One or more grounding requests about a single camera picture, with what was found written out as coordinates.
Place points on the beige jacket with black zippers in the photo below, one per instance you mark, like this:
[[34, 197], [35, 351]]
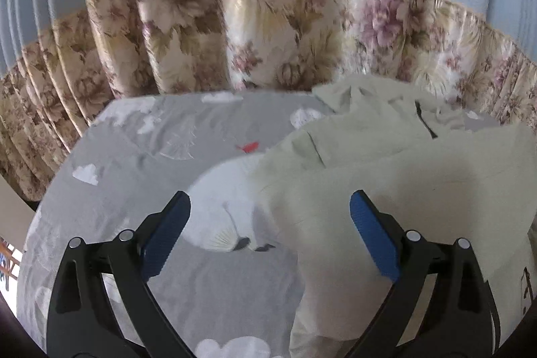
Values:
[[398, 173]]

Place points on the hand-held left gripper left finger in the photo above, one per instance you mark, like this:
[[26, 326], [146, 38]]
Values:
[[165, 234]]

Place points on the blue curtain with floral border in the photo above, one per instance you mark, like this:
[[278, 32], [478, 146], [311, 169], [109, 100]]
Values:
[[293, 26]]

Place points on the bed with grey printed sheet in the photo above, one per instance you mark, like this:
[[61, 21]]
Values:
[[147, 156]]

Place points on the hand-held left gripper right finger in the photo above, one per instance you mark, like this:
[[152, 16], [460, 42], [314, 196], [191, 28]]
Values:
[[377, 236]]

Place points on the orange wooden frame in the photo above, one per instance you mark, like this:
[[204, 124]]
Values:
[[6, 261]]

